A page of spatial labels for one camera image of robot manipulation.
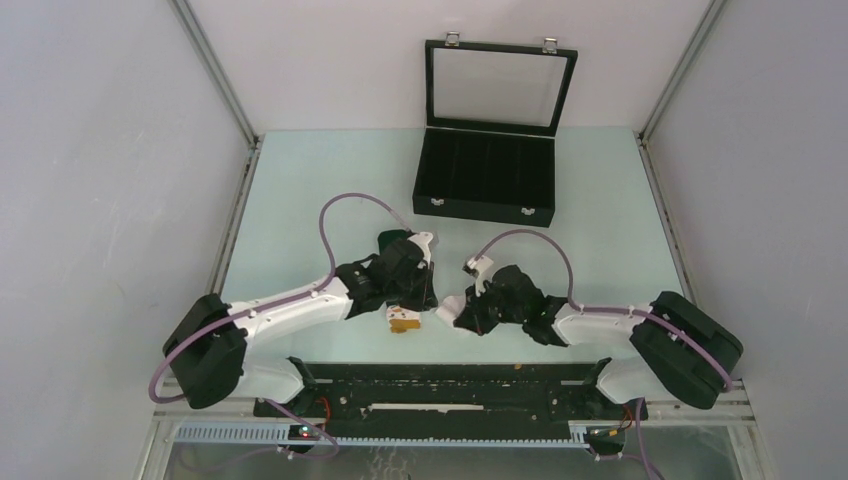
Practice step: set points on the aluminium frame post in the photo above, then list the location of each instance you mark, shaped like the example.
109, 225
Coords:
691, 51
198, 38

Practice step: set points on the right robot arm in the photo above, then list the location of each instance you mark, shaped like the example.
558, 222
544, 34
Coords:
668, 346

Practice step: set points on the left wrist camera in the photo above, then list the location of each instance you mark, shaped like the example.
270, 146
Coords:
426, 242

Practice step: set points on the left aluminium frame post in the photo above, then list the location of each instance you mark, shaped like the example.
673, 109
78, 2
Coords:
198, 38

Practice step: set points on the white sock with black stripes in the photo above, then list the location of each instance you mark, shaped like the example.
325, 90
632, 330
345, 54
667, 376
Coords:
450, 309

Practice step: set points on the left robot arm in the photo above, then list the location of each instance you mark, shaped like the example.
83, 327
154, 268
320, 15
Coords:
221, 350

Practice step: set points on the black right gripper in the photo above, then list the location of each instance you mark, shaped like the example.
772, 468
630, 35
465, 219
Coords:
472, 316

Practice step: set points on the right aluminium frame post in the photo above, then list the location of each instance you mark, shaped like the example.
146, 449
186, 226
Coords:
691, 51

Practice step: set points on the green snowman sock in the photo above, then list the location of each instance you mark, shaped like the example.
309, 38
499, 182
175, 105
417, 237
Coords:
400, 320

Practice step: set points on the black display case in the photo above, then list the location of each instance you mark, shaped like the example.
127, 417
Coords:
492, 114

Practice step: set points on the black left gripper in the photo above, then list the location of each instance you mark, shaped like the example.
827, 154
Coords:
429, 300

